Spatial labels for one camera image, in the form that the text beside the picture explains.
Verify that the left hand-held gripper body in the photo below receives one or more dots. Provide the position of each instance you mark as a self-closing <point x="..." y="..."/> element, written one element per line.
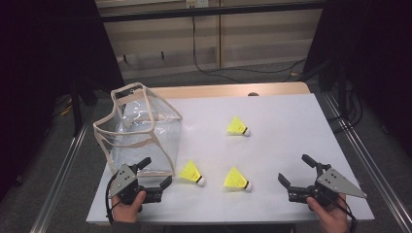
<point x="124" y="181"/>

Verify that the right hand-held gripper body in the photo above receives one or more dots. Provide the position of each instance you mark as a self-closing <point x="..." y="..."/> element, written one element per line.
<point x="336" y="184"/>

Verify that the clear plastic bag beige trim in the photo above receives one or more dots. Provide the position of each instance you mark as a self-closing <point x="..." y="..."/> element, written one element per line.
<point x="145" y="145"/>

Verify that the yellow shuttlecock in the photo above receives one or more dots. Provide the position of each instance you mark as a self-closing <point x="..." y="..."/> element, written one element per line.
<point x="191" y="172"/>
<point x="236" y="126"/>
<point x="234" y="179"/>

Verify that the person's left hand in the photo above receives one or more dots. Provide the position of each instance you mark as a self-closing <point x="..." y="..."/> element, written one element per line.
<point x="126" y="212"/>

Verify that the person's right hand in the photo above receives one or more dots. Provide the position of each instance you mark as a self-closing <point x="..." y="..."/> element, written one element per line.
<point x="332" y="218"/>

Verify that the black stand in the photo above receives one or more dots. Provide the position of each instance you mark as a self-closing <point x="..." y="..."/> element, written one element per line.
<point x="76" y="110"/>

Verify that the dark table grommet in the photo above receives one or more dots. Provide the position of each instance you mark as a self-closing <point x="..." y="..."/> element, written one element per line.
<point x="253" y="94"/>

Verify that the beige cabinet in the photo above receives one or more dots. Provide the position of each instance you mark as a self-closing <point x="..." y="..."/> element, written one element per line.
<point x="259" y="39"/>

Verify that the dark curtain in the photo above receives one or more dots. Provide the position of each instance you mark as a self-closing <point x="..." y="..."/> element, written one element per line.
<point x="382" y="48"/>
<point x="42" y="48"/>

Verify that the metal floor rail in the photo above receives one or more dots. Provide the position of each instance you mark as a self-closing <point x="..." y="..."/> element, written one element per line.
<point x="369" y="161"/>
<point x="61" y="171"/>

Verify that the white wall socket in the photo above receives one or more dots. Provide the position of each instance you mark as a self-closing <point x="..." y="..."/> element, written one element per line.
<point x="197" y="3"/>

